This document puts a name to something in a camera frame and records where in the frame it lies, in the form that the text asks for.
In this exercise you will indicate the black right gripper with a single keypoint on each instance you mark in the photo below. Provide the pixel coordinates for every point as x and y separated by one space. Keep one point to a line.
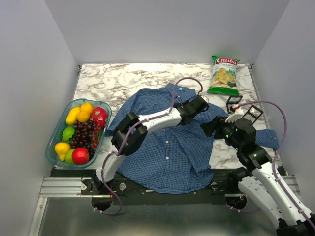
207 128

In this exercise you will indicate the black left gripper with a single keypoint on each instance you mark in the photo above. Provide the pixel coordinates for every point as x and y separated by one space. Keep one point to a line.
186 103

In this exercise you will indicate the blue checked shirt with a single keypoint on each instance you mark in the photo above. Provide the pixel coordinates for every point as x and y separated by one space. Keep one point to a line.
174 160

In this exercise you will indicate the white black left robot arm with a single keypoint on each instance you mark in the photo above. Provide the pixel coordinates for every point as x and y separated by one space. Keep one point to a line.
133 129

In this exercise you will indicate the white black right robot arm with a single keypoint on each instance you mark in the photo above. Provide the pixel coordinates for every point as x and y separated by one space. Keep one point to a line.
260 180

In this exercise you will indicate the green cassava chips bag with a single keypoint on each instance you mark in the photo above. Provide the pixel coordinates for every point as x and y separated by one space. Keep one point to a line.
224 76

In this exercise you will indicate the orange fruit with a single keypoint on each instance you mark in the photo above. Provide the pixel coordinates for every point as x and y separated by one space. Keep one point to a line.
83 116
86 107

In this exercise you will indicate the dark purple grapes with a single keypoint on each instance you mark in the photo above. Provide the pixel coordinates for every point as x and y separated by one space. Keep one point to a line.
87 136

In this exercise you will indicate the yellow mango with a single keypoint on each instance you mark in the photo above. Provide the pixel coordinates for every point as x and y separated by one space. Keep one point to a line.
72 116

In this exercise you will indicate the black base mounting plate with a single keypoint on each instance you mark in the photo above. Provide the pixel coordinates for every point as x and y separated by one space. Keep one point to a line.
217 192

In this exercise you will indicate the teal plastic fruit basket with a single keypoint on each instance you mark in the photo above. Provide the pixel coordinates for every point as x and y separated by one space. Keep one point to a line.
50 151

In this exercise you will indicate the green apple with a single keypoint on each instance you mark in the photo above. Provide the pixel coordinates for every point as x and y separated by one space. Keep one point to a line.
68 157

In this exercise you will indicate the yellow pear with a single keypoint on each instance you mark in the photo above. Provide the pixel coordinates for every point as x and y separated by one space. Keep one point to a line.
61 150

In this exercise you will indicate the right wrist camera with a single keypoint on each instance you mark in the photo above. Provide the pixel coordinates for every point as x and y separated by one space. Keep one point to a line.
236 113

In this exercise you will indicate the aluminium frame rail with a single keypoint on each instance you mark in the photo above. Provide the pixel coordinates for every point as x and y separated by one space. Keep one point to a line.
58 187

